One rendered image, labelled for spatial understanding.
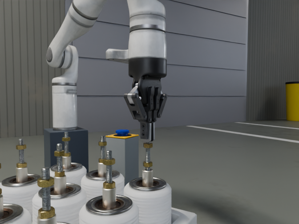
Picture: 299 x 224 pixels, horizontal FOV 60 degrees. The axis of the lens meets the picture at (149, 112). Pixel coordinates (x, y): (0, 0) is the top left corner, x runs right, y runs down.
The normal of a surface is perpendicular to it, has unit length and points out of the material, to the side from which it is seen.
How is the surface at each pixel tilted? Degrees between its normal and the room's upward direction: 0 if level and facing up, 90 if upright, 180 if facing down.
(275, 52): 90
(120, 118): 90
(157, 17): 90
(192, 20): 90
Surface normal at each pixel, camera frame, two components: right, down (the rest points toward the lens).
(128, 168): 0.85, 0.03
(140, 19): -0.36, 0.05
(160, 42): 0.61, 0.00
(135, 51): -0.59, 0.05
